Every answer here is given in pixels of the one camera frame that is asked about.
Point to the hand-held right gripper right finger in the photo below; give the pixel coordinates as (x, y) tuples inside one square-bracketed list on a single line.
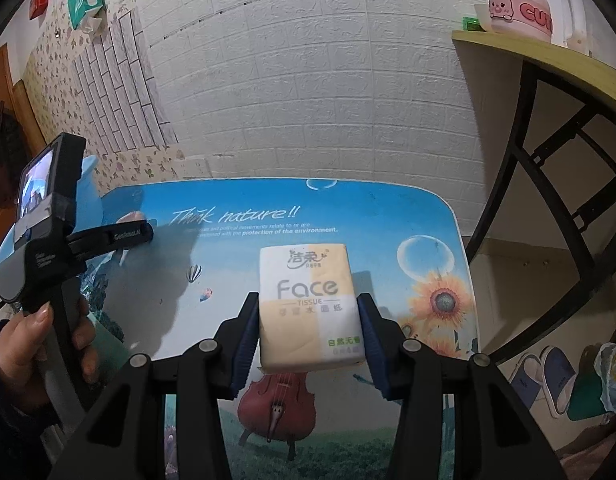
[(374, 347)]

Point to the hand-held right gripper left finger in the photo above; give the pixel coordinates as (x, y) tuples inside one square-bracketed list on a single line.
[(245, 342)]

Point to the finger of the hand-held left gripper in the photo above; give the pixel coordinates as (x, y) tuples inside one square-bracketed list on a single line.
[(92, 254), (127, 235)]

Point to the blue plastic basin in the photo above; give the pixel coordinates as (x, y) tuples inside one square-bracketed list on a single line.
[(90, 195)]

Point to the yellow white tissue pack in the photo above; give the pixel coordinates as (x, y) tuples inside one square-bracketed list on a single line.
[(308, 315)]

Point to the person's left hand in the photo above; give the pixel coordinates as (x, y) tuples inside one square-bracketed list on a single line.
[(22, 350)]

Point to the dark hanging garment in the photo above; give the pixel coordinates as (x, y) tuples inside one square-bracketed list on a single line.
[(5, 145)]

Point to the blue white slipper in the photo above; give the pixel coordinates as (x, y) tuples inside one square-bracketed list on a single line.
[(558, 380), (525, 382)]

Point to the brown wooden door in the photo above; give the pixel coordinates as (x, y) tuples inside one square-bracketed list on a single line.
[(0, 75)]

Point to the green trash bin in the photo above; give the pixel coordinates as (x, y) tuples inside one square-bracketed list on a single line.
[(585, 395)]

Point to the green hanging tissue packet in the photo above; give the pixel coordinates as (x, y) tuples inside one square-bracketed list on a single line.
[(85, 0)]

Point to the clear trash bag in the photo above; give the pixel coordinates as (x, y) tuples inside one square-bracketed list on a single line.
[(613, 370)]

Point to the small green box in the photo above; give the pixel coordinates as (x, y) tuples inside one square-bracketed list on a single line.
[(471, 23)]

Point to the pink cartoon water bottle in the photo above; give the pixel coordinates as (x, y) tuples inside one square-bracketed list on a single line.
[(518, 5)]

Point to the white electric kettle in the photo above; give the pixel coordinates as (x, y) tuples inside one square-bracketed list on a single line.
[(575, 15)]

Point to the red wall box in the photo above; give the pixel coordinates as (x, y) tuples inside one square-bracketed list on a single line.
[(39, 1)]

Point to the yellow table with black frame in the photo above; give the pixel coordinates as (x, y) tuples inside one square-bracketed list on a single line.
[(538, 55)]

